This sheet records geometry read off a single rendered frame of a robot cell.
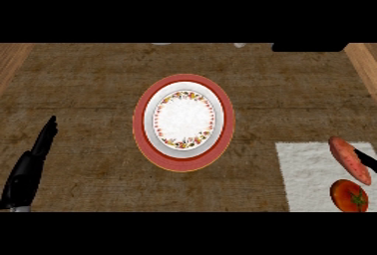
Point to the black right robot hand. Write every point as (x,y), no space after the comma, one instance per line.
(366,159)

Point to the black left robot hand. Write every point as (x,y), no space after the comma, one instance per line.
(28,172)

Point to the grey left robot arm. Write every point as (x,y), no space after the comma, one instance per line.
(20,209)

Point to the red tomato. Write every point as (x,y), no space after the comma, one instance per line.
(348,196)

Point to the white placemat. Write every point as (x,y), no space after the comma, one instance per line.
(310,176)

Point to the red rimmed floral plate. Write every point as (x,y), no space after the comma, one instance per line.
(184,122)

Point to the reddish sweet potato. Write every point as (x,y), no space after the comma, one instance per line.
(350,159)

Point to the black appliance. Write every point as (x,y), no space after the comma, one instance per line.
(310,47)

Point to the small white object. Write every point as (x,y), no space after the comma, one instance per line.
(239,44)

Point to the pale flat object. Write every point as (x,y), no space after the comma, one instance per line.
(162,43)

